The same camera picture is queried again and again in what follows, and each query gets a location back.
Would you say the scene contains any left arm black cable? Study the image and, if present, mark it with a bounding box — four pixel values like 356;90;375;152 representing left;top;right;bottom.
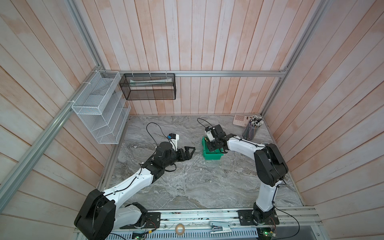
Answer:
146;122;178;173

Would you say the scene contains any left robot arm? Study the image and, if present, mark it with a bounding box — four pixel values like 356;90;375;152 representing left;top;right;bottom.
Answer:
74;142;196;240

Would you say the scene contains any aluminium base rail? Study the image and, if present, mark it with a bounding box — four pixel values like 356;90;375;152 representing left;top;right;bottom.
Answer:
105;207;330;240

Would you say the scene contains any tape roll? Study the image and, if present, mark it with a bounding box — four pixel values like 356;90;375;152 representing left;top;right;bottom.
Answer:
175;223;185;236

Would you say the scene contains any grey stapler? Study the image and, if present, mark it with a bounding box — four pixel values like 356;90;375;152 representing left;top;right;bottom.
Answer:
210;221;232;235

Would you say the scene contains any mesh pen holder cup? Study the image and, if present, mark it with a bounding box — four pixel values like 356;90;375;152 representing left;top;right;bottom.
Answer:
242;115;264;141

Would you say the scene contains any white wire mesh shelf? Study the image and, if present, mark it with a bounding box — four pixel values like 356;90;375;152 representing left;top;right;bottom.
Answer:
72;71;131;145

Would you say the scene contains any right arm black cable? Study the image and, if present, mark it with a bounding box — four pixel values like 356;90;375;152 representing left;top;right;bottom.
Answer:
271;179;301;240

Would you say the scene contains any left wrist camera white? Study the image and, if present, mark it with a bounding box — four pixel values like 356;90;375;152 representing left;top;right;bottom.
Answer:
168;133;180;151

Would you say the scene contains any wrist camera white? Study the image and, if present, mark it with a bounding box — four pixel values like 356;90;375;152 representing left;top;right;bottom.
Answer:
205;127;215;142
168;133;180;151

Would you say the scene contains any black wire mesh basket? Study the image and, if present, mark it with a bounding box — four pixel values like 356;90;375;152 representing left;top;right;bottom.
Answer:
119;73;177;101

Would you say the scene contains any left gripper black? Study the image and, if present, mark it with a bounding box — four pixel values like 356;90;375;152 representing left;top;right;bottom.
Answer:
164;146;197;168

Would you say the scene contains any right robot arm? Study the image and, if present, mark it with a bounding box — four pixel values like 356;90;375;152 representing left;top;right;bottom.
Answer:
204;125;289;226

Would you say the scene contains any green plastic bin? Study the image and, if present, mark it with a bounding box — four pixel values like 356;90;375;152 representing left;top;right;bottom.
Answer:
202;137;224;161

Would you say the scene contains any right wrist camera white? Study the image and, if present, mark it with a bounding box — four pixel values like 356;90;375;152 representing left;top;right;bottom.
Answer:
205;127;215;142

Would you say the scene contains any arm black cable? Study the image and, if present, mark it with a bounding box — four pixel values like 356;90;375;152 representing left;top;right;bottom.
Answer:
146;122;178;173
271;179;301;240

